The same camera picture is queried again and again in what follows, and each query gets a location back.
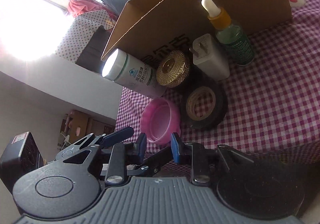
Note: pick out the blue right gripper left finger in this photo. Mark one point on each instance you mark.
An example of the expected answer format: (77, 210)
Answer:
(140, 148)

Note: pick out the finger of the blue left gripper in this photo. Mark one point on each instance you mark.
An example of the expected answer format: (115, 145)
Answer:
(117, 137)

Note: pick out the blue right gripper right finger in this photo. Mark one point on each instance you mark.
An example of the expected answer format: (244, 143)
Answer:
(177, 148)

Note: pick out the pink plastic lid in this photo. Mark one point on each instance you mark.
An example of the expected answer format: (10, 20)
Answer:
(159, 120)

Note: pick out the black tape roll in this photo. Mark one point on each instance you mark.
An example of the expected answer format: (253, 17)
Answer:
(205, 107)

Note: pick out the gold round tin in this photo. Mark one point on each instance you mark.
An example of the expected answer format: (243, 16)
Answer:
(173, 69)

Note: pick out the white charger plug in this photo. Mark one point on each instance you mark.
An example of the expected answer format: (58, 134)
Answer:
(210, 58)

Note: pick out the green dropper bottle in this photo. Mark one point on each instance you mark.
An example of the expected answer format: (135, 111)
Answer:
(229, 34)

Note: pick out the white supplement bottle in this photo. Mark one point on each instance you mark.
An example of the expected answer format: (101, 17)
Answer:
(132, 73)

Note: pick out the purple checkered tablecloth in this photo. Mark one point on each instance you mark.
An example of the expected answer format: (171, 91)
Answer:
(273, 103)

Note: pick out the brown cardboard box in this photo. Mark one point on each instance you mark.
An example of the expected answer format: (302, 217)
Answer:
(150, 29)

